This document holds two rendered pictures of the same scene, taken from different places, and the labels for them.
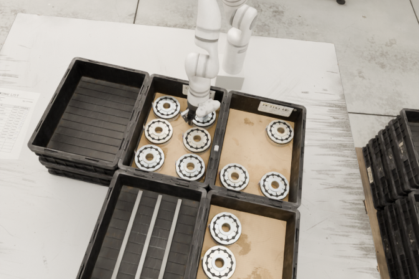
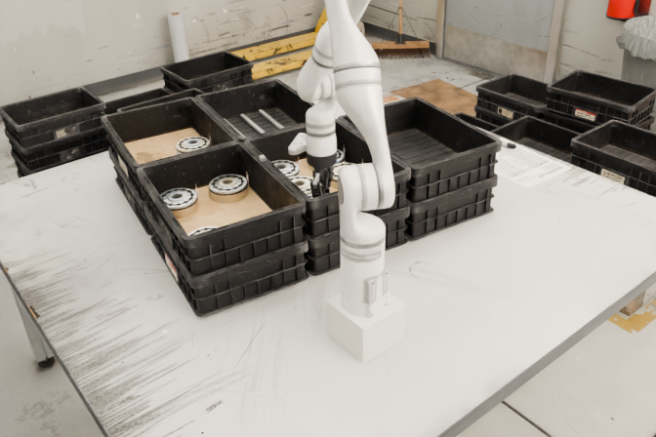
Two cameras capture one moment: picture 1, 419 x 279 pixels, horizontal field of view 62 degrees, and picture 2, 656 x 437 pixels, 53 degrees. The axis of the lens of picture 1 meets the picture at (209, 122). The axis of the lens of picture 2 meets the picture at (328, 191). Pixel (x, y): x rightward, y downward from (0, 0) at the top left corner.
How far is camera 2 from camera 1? 2.08 m
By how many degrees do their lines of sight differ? 88
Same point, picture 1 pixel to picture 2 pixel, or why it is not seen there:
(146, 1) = not seen: outside the picture
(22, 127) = not seen: hidden behind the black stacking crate
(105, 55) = (549, 252)
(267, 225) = not seen: hidden behind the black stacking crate
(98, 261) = (289, 119)
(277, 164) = (186, 225)
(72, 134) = (419, 145)
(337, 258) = (64, 253)
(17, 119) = (504, 167)
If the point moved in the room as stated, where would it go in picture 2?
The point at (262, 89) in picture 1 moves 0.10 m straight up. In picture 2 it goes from (295, 356) to (292, 321)
